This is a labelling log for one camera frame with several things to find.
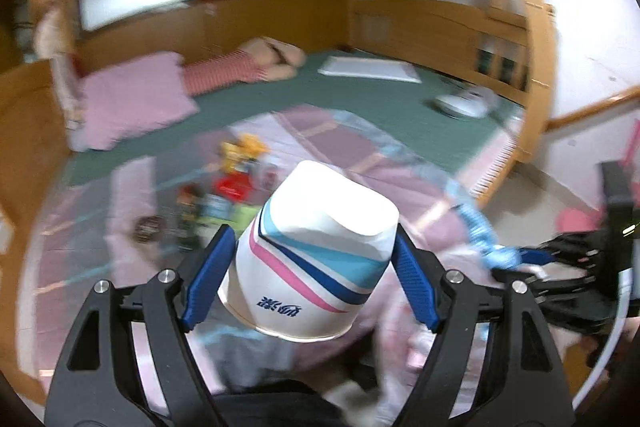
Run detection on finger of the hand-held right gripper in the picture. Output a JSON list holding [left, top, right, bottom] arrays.
[[517, 233, 608, 269], [492, 268, 611, 334]]

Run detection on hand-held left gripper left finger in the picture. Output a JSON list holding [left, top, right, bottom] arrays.
[[45, 223, 237, 427]]

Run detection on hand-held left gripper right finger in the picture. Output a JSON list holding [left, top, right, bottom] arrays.
[[390, 224, 576, 427]]

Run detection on white striped paper cup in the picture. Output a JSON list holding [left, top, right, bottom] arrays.
[[216, 159, 401, 344]]

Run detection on pink round stool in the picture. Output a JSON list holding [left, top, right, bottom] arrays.
[[555, 206, 606, 234]]

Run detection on dark green box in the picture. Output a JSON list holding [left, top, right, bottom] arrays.
[[175, 184, 206, 253]]

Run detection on small dark wrapper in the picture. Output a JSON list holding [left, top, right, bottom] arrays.
[[132, 214, 166, 240]]

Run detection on green mattress pad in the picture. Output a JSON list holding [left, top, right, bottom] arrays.
[[65, 49, 526, 188]]

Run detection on dark cloth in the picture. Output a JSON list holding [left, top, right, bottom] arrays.
[[215, 377, 401, 427]]

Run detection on plaid blanket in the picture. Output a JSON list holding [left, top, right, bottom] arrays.
[[30, 104, 496, 408]]

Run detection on white handheld appliance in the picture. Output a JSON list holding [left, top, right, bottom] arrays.
[[432, 88, 498, 120]]

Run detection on wooden bunk ladder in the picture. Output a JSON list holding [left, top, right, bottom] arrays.
[[495, 0, 558, 162]]

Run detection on pink pillow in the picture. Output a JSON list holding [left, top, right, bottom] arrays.
[[67, 52, 201, 152]]

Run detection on striped plush toy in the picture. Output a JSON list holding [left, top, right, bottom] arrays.
[[182, 37, 308, 96]]

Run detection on white flat board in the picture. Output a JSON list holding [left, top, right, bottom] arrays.
[[317, 54, 423, 84]]

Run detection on white hanging cloth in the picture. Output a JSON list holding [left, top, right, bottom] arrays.
[[50, 52, 83, 132]]

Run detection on white plush toy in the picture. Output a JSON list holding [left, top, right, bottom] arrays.
[[32, 7, 76, 58]]

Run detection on wooden wall cabinets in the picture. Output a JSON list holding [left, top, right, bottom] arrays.
[[75, 0, 351, 68]]

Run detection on wooden bunk bed frame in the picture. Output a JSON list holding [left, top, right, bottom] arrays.
[[0, 0, 558, 408]]

